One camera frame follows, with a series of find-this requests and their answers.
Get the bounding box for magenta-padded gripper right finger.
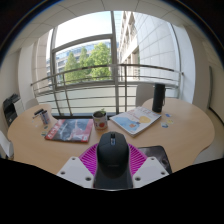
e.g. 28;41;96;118
127;143;170;189

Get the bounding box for dark blue marker box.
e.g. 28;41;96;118
32;108;45;120

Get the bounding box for black computer mouse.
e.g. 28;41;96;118
96;131;131;180

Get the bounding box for red and blue magazine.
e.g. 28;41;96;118
44;118;95;144

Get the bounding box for light blue book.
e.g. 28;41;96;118
109;106;162;138

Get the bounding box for white chair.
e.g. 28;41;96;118
24;97;40;110
135;82;155;108
0;129;15;160

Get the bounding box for black cylinder bottle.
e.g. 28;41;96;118
151;83;166;114

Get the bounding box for grey metal railing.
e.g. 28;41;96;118
30;63;185;116

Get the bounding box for black printed mouse pad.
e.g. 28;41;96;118
137;145;173;175

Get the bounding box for white printed tin can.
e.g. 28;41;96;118
40;110;51;126

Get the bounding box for printed tin can with plant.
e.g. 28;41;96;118
92;108;109;131

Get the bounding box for green trees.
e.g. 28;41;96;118
64;42;113;83

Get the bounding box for black and white printer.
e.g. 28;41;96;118
2;93;24;127

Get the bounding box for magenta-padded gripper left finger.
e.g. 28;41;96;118
56;143;101;189

